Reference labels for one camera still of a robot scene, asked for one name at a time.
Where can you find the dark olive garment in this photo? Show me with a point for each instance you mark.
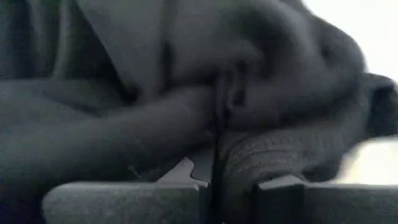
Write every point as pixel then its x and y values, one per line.
pixel 124 93

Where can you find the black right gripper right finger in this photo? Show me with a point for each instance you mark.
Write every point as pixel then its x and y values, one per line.
pixel 326 203

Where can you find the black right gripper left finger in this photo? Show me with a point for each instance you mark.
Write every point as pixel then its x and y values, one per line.
pixel 124 203

